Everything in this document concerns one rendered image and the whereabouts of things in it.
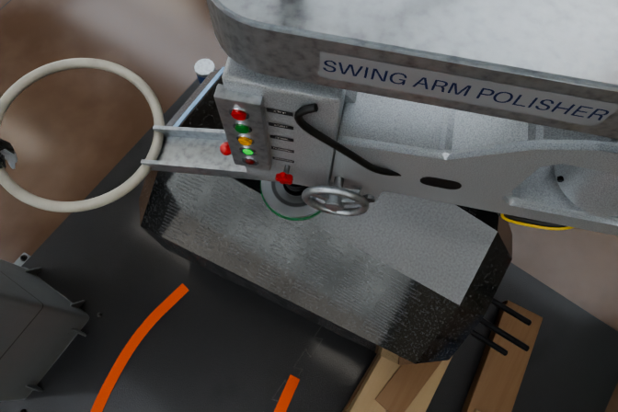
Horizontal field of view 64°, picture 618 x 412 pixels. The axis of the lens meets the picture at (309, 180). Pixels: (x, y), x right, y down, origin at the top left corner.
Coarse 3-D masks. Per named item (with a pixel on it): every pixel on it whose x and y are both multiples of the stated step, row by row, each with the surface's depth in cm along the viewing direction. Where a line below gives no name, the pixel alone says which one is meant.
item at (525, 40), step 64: (256, 0) 65; (320, 0) 66; (384, 0) 66; (448, 0) 66; (512, 0) 66; (576, 0) 66; (256, 64) 73; (320, 64) 69; (384, 64) 66; (448, 64) 64; (512, 64) 62; (576, 64) 63; (576, 128) 71
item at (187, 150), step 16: (160, 128) 142; (176, 128) 141; (192, 128) 139; (176, 144) 144; (192, 144) 142; (208, 144) 141; (144, 160) 139; (160, 160) 143; (176, 160) 141; (192, 160) 140; (208, 160) 139; (224, 160) 137; (224, 176) 135; (240, 176) 133
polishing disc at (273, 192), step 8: (264, 184) 146; (272, 184) 146; (280, 184) 146; (264, 192) 145; (272, 192) 145; (280, 192) 145; (272, 200) 144; (280, 200) 144; (288, 200) 144; (296, 200) 144; (320, 200) 144; (272, 208) 143; (280, 208) 143; (288, 208) 143; (296, 208) 143; (304, 208) 143; (312, 208) 143; (288, 216) 143; (296, 216) 142; (304, 216) 143
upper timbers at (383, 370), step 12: (384, 360) 192; (444, 360) 192; (372, 372) 190; (384, 372) 190; (372, 384) 189; (384, 384) 189; (432, 384) 189; (360, 396) 187; (372, 396) 187; (420, 396) 187; (432, 396) 188; (348, 408) 194; (360, 408) 185; (372, 408) 186; (408, 408) 186; (420, 408) 186
